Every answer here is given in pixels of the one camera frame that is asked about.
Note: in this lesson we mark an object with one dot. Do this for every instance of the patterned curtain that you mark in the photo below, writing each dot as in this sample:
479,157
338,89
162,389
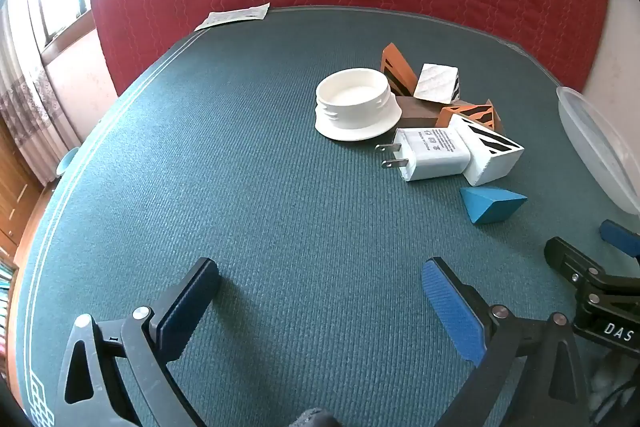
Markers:
25,107

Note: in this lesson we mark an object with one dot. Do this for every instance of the wooden cabinet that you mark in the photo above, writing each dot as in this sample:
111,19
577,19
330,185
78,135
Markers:
12,192

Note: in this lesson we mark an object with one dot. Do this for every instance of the clear plastic bowl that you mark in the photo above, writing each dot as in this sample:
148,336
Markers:
595,142

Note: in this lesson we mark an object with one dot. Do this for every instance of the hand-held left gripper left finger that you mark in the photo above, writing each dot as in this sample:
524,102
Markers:
192,307

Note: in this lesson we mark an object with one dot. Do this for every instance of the white striped wedge block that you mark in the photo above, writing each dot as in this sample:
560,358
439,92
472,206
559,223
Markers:
492,164

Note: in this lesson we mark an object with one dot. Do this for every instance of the orange striped triangle block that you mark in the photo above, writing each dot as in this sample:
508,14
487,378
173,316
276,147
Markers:
465,118

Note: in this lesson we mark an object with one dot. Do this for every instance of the brown wooden rectangular block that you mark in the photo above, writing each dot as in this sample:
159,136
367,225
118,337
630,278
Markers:
417,111

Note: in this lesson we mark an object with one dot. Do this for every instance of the orange striped wedge block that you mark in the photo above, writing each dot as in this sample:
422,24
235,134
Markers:
395,67

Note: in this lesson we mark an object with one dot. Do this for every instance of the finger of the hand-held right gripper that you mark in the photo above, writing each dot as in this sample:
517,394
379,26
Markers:
575,262
620,237

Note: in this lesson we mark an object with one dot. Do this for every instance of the teal waste bin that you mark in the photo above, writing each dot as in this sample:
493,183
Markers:
66,162

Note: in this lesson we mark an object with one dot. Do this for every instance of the white striped cube block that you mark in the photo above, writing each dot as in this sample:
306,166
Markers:
435,80

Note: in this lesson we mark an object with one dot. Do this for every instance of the white plug charger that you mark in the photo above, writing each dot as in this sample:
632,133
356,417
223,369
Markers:
430,154

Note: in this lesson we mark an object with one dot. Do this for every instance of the white paper leaflet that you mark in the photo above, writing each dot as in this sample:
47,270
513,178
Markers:
232,17

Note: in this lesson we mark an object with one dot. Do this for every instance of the blue triangle block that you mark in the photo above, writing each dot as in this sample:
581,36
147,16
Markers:
487,207

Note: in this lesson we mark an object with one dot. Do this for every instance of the green table mat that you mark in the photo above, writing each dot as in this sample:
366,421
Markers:
225,182

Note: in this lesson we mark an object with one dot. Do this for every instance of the white round jar lid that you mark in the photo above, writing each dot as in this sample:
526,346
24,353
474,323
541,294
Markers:
350,99

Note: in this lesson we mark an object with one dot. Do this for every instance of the person's left hand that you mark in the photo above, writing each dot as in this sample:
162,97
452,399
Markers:
312,419

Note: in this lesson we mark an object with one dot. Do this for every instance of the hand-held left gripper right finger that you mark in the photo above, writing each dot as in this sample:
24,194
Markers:
450,307

